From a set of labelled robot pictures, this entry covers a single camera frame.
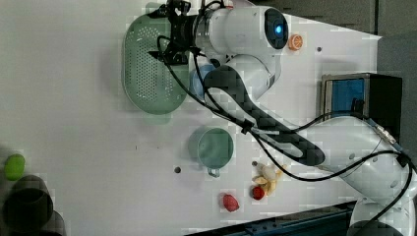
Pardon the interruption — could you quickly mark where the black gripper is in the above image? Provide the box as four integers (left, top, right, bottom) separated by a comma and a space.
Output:
148, 0, 198, 65

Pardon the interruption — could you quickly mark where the green plastic strainer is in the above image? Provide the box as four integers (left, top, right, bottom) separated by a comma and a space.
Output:
122, 8, 189, 125

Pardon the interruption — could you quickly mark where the blue plastic cup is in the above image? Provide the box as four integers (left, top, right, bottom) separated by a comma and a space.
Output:
189, 64, 214, 100

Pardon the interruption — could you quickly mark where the green plastic mug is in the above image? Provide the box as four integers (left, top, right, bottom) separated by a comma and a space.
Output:
188, 126, 234, 178

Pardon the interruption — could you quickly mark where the orange slice toy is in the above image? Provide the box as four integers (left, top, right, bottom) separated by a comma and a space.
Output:
288, 34, 303, 51

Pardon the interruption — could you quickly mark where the peeled banana toy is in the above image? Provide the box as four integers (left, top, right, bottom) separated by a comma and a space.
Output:
253, 161, 283, 196

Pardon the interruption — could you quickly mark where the pink strawberry toy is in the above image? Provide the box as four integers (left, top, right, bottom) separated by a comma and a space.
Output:
222, 195, 239, 212

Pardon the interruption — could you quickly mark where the green lime toy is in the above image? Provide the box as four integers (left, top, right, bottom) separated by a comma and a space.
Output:
4, 153, 26, 181

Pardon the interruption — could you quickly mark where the black cylindrical container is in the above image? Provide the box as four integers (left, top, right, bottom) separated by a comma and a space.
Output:
2, 175, 67, 236

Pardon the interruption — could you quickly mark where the silver toaster oven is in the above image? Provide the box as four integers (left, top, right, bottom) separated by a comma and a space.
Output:
320, 73, 402, 141

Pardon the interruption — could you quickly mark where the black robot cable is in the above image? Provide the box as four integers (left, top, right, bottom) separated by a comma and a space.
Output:
156, 0, 417, 236

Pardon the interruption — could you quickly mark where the blue metal table rail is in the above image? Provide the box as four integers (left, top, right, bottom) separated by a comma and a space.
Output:
186, 202, 355, 236

